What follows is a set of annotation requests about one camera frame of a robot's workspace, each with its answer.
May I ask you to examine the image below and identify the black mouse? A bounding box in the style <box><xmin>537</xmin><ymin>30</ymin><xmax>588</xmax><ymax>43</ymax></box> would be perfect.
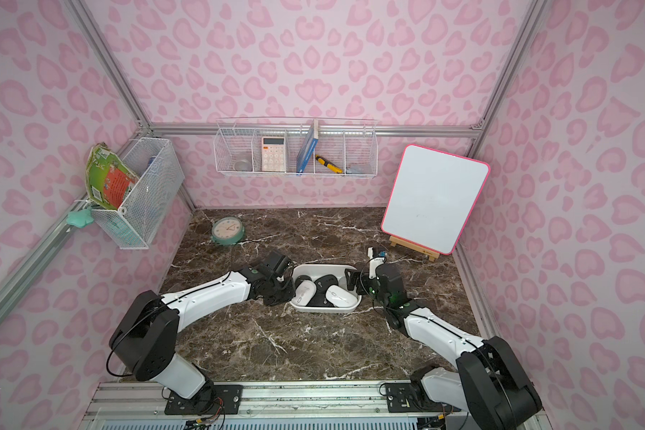
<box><xmin>308</xmin><ymin>274</ymin><xmax>339</xmax><ymax>307</ymax></box>

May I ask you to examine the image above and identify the green round clock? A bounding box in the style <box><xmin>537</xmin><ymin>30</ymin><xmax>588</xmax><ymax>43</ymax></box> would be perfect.
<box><xmin>211</xmin><ymin>217</ymin><xmax>245</xmax><ymax>247</ymax></box>

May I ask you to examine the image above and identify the white mesh side basket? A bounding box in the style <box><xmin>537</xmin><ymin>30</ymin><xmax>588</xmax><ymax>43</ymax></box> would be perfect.
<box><xmin>87</xmin><ymin>137</ymin><xmax>185</xmax><ymax>250</ymax></box>

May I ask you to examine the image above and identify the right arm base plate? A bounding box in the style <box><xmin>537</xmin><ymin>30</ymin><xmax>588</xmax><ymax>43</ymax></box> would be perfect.
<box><xmin>379</xmin><ymin>383</ymin><xmax>439</xmax><ymax>413</ymax></box>

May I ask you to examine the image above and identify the white plastic storage box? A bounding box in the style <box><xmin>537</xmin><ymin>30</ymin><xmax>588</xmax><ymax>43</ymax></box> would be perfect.
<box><xmin>290</xmin><ymin>264</ymin><xmax>361</xmax><ymax>314</ymax></box>

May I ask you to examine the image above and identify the white wire wall shelf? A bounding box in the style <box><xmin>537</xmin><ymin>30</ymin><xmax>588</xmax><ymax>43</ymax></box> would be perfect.
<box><xmin>214</xmin><ymin>116</ymin><xmax>378</xmax><ymax>177</ymax></box>

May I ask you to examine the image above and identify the wooden easel stand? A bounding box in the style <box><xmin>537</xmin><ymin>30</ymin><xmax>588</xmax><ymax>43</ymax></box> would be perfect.
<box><xmin>390</xmin><ymin>236</ymin><xmax>441</xmax><ymax>262</ymax></box>

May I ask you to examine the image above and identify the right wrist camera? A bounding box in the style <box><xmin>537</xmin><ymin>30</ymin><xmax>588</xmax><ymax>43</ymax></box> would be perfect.
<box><xmin>367</xmin><ymin>247</ymin><xmax>387</xmax><ymax>280</ymax></box>

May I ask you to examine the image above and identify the pink calculator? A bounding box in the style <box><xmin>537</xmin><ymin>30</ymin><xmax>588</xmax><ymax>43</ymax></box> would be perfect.
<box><xmin>261</xmin><ymin>136</ymin><xmax>287</xmax><ymax>172</ymax></box>

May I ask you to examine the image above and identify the yellow utility knife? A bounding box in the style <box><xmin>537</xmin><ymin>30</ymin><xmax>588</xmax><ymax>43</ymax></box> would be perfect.
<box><xmin>315</xmin><ymin>155</ymin><xmax>344</xmax><ymax>174</ymax></box>

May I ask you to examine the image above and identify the green wall hook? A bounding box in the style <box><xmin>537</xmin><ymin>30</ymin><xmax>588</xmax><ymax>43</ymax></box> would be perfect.
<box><xmin>66</xmin><ymin>208</ymin><xmax>95</xmax><ymax>229</ymax></box>

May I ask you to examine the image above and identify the white mouse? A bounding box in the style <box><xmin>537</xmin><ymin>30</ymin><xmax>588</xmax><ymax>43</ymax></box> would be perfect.
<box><xmin>325</xmin><ymin>285</ymin><xmax>358</xmax><ymax>308</ymax></box>
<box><xmin>292</xmin><ymin>279</ymin><xmax>317</xmax><ymax>307</ymax></box>

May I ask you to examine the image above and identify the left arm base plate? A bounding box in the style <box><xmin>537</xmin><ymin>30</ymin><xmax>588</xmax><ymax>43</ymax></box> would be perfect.
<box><xmin>164</xmin><ymin>384</ymin><xmax>244</xmax><ymax>417</ymax></box>

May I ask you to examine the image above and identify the clear tape roll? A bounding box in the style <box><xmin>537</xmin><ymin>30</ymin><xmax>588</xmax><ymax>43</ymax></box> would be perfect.
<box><xmin>233</xmin><ymin>154</ymin><xmax>254</xmax><ymax>172</ymax></box>

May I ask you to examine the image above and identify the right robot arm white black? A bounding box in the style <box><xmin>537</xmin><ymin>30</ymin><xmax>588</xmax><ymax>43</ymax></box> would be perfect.
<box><xmin>345</xmin><ymin>258</ymin><xmax>543</xmax><ymax>429</ymax></box>

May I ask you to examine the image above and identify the pink framed whiteboard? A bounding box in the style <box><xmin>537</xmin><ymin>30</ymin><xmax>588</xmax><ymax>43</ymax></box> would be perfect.
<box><xmin>381</xmin><ymin>144</ymin><xmax>491</xmax><ymax>254</ymax></box>

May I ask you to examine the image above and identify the green red snack bag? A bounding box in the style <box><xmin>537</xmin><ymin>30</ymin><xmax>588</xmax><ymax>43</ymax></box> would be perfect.
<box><xmin>85</xmin><ymin>143</ymin><xmax>139</xmax><ymax>210</ymax></box>

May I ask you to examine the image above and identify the blue book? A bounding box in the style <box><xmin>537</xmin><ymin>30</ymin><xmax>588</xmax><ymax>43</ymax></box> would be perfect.
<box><xmin>296</xmin><ymin>119</ymin><xmax>319</xmax><ymax>174</ymax></box>

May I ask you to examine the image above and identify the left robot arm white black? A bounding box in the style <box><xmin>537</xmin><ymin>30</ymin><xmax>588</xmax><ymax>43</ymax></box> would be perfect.
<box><xmin>109</xmin><ymin>251</ymin><xmax>295</xmax><ymax>404</ymax></box>

